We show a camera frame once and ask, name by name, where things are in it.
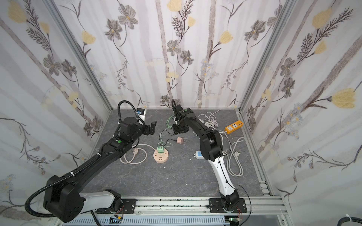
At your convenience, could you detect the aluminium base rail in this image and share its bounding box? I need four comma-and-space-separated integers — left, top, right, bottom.
67, 196, 292, 226

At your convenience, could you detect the black USB cable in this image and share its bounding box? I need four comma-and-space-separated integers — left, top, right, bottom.
159, 125, 179, 143

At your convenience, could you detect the round pink power socket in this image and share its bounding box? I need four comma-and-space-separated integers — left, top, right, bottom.
153, 148, 169, 163

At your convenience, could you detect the beige socket power cord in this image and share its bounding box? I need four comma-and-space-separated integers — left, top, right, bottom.
119, 144, 156, 165

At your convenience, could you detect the white blue power strip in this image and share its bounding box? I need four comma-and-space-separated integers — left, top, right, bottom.
194, 150, 204, 160

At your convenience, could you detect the white slotted cable duct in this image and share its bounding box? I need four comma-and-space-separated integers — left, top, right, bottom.
62, 216, 231, 226

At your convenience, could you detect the pink USB charger adapter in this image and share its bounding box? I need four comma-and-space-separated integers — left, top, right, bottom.
176, 137, 186, 145

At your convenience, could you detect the green USB charger plug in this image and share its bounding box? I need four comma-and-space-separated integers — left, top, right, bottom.
157, 146, 165, 153

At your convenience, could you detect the white power strip cord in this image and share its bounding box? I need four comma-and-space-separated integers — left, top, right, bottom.
224, 137, 246, 178

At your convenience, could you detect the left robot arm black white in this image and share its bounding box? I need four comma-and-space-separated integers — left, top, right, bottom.
25, 106, 157, 223

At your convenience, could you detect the white cable bundle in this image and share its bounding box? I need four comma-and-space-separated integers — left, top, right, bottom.
196, 109, 227, 136

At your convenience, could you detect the orange power strip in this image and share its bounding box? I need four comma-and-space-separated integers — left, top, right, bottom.
224, 120, 244, 134

